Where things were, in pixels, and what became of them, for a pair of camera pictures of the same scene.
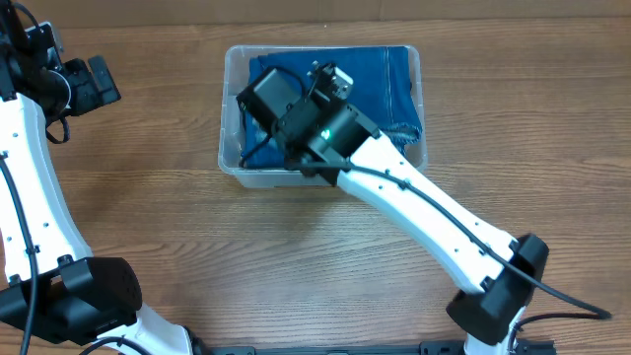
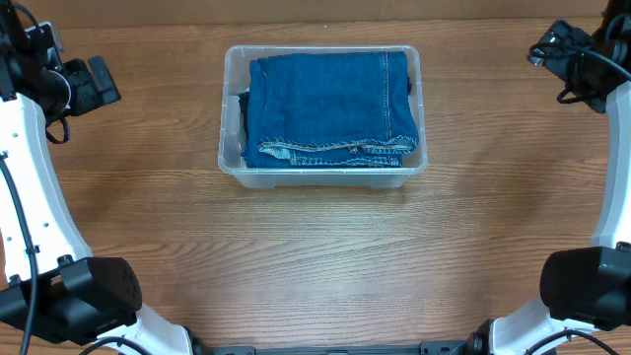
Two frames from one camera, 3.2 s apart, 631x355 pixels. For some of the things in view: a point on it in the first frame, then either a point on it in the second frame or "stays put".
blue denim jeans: [382, 90] stays put
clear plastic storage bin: [236, 81] stays put
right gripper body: [274, 126] to [583, 78]
